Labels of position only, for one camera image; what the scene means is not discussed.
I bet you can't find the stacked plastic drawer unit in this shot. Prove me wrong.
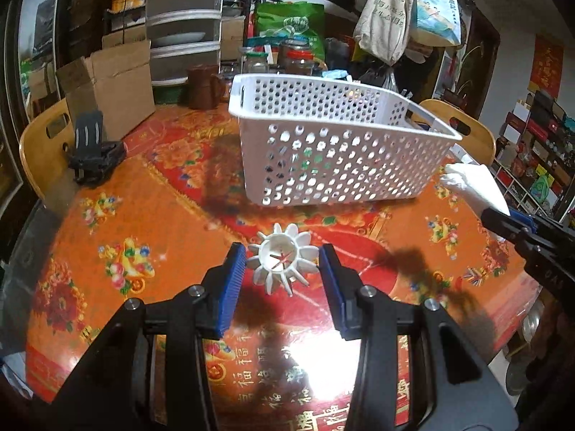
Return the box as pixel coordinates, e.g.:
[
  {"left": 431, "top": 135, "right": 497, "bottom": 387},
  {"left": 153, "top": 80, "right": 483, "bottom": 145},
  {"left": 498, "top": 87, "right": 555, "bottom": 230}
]
[{"left": 146, "top": 0, "right": 224, "bottom": 86}]

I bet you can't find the closed cardboard box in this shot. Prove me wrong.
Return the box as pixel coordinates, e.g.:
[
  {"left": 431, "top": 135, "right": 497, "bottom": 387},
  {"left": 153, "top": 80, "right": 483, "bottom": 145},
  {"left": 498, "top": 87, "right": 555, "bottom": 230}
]
[{"left": 220, "top": 15, "right": 248, "bottom": 62}]

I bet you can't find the brown ceramic mug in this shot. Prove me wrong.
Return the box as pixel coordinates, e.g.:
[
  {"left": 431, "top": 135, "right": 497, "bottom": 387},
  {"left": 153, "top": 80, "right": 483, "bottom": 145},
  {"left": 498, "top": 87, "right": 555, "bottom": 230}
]
[{"left": 186, "top": 65, "right": 224, "bottom": 110}]

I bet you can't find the blue printed tote bag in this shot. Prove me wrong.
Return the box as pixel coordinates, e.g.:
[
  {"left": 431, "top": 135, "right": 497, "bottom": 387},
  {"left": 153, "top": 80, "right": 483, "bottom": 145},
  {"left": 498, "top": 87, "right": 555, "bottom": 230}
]
[{"left": 408, "top": 0, "right": 464, "bottom": 48}]

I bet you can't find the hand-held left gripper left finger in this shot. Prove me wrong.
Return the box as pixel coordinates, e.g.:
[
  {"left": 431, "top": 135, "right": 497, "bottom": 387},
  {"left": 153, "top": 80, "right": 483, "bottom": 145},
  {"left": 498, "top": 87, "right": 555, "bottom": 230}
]
[{"left": 54, "top": 241, "right": 247, "bottom": 431}]

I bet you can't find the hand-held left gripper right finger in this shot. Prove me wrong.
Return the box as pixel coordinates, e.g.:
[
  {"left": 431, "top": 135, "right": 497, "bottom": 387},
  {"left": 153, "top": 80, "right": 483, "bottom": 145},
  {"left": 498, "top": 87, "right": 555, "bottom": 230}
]
[{"left": 318, "top": 243, "right": 520, "bottom": 431}]

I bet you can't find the black folding clamp stand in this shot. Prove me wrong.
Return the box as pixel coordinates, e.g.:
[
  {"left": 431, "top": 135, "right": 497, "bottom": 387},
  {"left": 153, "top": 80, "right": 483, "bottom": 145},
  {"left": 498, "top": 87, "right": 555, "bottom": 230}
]
[{"left": 67, "top": 110, "right": 127, "bottom": 189}]

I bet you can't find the open cardboard box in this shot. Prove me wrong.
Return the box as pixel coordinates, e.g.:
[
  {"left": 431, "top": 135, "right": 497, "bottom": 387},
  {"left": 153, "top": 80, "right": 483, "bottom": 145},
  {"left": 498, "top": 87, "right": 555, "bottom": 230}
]
[{"left": 56, "top": 40, "right": 157, "bottom": 140}]

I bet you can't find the white ribbed cone cup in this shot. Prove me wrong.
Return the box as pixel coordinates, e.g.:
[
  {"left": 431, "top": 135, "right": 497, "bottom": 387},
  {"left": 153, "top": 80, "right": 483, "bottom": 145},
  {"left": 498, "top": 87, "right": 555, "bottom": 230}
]
[{"left": 247, "top": 223, "right": 321, "bottom": 297}]

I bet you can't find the white perforated plastic basket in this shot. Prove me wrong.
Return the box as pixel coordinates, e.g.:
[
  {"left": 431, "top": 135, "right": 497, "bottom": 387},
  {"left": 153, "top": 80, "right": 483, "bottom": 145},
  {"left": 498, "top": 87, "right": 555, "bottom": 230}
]
[{"left": 228, "top": 73, "right": 464, "bottom": 208}]

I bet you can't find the wooden chair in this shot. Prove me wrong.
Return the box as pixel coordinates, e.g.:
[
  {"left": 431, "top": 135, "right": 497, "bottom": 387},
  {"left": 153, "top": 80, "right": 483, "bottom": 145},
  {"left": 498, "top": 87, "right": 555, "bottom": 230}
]
[
  {"left": 411, "top": 99, "right": 497, "bottom": 167},
  {"left": 19, "top": 96, "right": 80, "bottom": 203}
]

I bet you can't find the metal pot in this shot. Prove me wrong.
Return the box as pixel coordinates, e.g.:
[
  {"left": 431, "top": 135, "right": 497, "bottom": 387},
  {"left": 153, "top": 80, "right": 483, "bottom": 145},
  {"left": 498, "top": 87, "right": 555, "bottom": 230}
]
[{"left": 505, "top": 296, "right": 547, "bottom": 396}]

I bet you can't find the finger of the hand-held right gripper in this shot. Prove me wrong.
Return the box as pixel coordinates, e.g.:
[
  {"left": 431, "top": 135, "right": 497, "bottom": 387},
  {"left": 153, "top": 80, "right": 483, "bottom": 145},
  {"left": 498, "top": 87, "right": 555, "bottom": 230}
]
[
  {"left": 480, "top": 207, "right": 536, "bottom": 246},
  {"left": 510, "top": 212, "right": 547, "bottom": 235}
]

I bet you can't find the beige canvas tote bag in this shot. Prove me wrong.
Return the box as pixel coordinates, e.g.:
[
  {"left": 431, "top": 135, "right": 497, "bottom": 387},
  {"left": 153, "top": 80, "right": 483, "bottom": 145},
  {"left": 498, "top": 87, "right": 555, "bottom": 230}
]
[{"left": 353, "top": 0, "right": 414, "bottom": 66}]

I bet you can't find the shelf with boxes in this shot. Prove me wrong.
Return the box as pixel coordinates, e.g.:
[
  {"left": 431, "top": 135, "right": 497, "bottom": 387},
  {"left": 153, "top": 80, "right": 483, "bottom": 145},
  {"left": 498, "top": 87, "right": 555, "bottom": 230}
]
[{"left": 492, "top": 90, "right": 575, "bottom": 217}]

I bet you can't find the clear glass jar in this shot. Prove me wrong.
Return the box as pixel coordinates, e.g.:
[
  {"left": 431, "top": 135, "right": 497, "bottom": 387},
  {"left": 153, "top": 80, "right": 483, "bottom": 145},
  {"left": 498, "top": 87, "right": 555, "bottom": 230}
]
[{"left": 243, "top": 47, "right": 271, "bottom": 75}]

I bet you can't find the red wall poster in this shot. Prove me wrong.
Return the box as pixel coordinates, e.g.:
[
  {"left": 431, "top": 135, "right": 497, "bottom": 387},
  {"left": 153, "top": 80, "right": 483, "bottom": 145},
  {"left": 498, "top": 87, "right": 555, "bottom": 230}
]
[{"left": 528, "top": 33, "right": 565, "bottom": 100}]

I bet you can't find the green packet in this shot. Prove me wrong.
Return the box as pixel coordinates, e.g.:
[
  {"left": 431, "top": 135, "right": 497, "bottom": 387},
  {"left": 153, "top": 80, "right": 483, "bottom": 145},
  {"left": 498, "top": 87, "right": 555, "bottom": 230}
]
[{"left": 299, "top": 146, "right": 327, "bottom": 172}]

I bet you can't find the red lid glass jar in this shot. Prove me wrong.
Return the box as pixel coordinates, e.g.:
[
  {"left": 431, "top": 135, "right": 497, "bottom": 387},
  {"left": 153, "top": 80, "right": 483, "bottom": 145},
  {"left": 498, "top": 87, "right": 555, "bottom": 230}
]
[{"left": 287, "top": 49, "right": 316, "bottom": 77}]

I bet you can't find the green shopping bag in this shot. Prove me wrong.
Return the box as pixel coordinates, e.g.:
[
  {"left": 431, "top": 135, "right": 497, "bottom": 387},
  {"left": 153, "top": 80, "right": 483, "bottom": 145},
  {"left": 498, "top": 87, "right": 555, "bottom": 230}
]
[{"left": 255, "top": 1, "right": 327, "bottom": 62}]

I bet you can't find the dark mirrored wardrobe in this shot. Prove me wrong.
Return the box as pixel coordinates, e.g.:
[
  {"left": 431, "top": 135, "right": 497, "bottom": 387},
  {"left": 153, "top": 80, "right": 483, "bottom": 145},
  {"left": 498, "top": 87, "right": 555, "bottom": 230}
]
[{"left": 0, "top": 0, "right": 109, "bottom": 113}]

